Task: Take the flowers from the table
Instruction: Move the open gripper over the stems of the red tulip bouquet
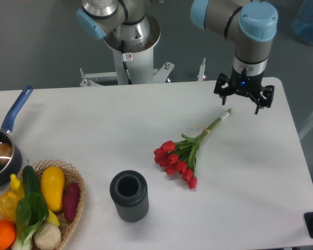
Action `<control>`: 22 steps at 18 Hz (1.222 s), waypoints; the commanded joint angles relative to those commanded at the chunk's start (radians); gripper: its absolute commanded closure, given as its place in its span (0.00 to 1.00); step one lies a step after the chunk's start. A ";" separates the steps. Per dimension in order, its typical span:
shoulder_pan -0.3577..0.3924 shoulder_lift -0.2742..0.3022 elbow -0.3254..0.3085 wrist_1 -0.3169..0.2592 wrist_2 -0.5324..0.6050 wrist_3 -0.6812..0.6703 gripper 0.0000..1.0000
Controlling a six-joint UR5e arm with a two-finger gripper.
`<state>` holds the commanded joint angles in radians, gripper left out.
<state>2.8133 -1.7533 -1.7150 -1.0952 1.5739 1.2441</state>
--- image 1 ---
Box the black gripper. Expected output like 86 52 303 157
214 69 274 115

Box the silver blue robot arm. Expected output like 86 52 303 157
76 1 278 109

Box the blue transparent container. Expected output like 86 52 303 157
292 1 313 45

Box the red tulip bouquet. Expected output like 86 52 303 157
153 108 233 190

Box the dark grey ribbed vase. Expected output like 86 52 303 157
110 170 149 223

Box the wicker basket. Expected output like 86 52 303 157
0 159 85 249

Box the purple sweet potato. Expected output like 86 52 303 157
63 182 80 222

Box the yellow squash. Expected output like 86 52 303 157
41 166 65 212

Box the green cucumber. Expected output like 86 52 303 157
22 165 42 195

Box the green bok choy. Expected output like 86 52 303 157
11 192 50 250

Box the beige garlic bulb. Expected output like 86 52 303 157
34 222 61 250

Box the small yellow gourd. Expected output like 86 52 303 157
10 173 25 198

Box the brown food in saucepan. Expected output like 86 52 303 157
0 143 13 165

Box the yellow bell pepper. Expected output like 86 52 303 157
0 191 21 223

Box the orange fruit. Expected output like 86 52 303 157
0 219 16 249

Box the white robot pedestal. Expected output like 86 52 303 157
80 14 175 86

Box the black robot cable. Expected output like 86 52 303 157
121 40 133 85

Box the blue handled saucepan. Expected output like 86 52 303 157
0 85 33 186

